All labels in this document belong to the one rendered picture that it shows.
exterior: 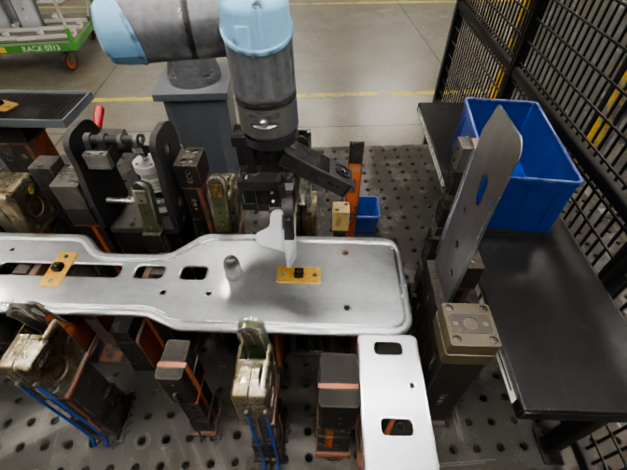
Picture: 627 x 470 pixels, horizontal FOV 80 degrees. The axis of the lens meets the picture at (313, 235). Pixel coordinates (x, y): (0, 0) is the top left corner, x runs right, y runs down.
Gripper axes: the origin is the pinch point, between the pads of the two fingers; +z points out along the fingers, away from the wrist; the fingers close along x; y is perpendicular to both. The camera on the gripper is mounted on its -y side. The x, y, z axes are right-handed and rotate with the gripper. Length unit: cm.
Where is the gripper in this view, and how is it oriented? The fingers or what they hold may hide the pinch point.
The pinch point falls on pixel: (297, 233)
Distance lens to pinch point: 63.6
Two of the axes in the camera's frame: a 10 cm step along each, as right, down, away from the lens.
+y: -10.0, 0.0, 0.5
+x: -0.3, 7.2, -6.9
